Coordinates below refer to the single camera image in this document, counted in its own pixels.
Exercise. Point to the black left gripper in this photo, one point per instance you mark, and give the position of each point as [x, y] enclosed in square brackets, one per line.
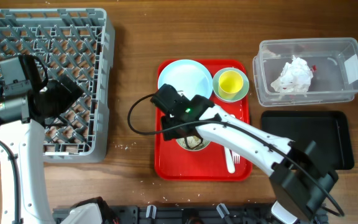
[68, 97]

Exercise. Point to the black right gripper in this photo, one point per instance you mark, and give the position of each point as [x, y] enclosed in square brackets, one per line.
[166, 122]

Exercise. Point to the green bowl with rice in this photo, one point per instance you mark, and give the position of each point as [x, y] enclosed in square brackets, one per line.
[192, 143]

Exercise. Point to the large light blue plate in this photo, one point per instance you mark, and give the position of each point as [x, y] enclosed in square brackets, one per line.
[188, 77]

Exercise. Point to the white paper napkin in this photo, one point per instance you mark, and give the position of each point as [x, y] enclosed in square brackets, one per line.
[295, 77]

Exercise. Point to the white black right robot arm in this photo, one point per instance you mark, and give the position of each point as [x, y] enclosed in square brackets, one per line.
[300, 177]

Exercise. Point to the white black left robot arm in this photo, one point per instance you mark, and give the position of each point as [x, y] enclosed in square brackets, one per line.
[23, 110]

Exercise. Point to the grey plastic dishwasher rack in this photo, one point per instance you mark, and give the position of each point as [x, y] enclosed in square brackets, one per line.
[78, 44]

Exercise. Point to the clear plastic waste bin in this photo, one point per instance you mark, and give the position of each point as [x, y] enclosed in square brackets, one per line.
[334, 81]

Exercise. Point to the red plastic serving tray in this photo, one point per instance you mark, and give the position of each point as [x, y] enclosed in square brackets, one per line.
[172, 162]

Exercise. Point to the small green saucer plate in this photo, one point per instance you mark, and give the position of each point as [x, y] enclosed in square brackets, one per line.
[241, 94]

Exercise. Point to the yellow plastic cup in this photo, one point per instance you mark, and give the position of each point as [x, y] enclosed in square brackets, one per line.
[230, 83]

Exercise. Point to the white plastic fork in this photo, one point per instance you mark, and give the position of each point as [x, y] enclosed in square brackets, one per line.
[235, 157]

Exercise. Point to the white plastic spoon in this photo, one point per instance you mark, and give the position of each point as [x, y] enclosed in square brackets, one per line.
[229, 161]

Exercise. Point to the black rectangular tray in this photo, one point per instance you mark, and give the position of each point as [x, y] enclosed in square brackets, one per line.
[328, 129]

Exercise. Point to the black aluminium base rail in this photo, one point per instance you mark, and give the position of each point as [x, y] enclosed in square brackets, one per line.
[253, 213]

